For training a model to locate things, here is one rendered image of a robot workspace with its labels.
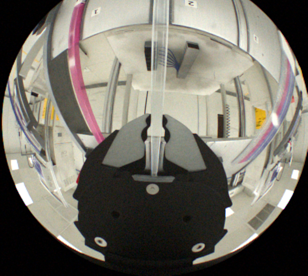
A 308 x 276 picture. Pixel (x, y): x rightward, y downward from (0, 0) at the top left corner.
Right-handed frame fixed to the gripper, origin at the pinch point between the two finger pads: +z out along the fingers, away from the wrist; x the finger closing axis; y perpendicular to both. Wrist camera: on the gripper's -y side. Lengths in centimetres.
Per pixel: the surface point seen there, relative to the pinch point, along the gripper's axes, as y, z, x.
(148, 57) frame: -9.7, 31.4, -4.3
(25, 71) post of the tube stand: -18, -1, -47
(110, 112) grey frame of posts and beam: 13.5, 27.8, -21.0
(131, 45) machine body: -16.0, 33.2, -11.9
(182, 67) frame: -6.8, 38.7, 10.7
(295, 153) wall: 128, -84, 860
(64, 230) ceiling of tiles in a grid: 173, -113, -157
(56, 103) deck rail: -2.0, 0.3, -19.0
